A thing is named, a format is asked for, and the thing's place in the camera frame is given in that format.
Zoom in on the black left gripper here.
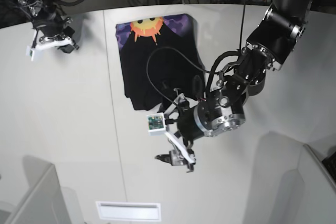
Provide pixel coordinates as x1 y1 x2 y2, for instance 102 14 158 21
155 81 210 173

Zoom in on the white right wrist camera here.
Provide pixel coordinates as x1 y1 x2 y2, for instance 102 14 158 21
26 31 78 61

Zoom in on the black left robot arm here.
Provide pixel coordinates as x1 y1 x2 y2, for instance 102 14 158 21
147 0 312 172

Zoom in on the black keyboard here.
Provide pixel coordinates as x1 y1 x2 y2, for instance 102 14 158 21
322 153 336 181

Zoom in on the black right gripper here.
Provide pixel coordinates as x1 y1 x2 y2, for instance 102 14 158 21
33 16 79 54

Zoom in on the white partition panel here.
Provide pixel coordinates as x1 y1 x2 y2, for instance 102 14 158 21
272 144 336 224
1 156 85 223

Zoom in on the white partition panel left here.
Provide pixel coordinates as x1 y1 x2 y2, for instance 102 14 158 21
1 156 85 223

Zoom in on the white partition panel right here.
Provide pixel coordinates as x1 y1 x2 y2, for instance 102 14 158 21
272 144 336 224

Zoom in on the white table cable grommet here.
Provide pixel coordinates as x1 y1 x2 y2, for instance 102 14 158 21
96 201 162 222

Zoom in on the black T-shirt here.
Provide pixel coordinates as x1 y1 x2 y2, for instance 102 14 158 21
115 14 205 111

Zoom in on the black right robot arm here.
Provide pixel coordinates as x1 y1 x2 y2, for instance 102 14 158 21
17 0 85 59

